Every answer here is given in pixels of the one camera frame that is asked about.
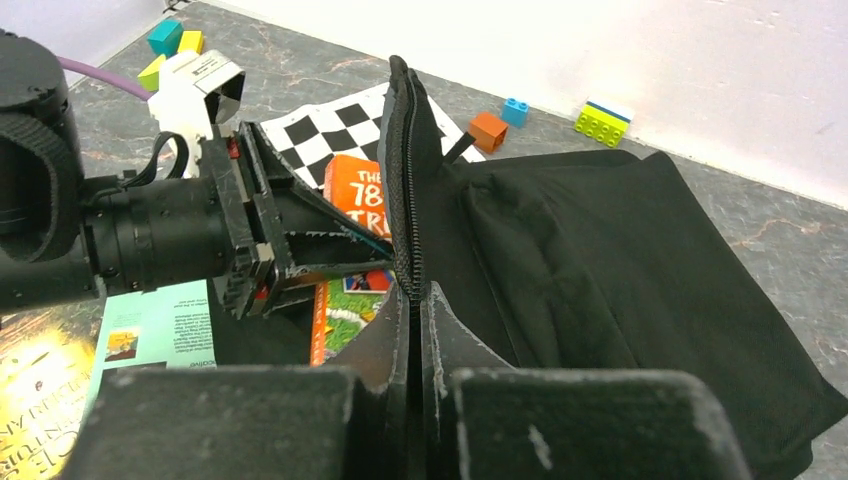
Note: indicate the orange treehouse book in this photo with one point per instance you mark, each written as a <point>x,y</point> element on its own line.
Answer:
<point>345,306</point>

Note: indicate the black backpack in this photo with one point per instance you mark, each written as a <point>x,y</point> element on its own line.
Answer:
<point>594,260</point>

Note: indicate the small blue lego brick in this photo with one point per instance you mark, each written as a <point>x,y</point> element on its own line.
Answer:
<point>514,112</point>

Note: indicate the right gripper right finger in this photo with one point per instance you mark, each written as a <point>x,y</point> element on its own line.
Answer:
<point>485,419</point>

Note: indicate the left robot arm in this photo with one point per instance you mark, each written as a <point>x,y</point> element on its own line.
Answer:
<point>66,237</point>

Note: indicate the orange brown cube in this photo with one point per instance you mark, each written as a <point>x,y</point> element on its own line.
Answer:
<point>488,131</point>

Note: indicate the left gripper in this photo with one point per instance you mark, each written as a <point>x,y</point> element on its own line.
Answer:
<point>261,199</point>

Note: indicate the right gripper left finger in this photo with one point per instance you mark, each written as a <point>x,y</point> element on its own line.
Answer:
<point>342,420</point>

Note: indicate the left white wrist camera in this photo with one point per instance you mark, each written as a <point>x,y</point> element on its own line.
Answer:
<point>196,93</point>

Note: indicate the green white lego brick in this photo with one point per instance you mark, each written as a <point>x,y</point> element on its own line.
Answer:
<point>603,121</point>

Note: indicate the teal wooden block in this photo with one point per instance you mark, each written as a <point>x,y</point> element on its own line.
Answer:
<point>164,39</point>

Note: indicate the black white chessboard mat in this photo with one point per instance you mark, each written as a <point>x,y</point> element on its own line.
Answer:
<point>311,135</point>

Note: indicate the yellow wooden block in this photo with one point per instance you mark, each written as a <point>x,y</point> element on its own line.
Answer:
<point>191,41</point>

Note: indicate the teal paperback book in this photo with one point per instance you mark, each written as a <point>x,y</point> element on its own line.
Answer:
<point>169,327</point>

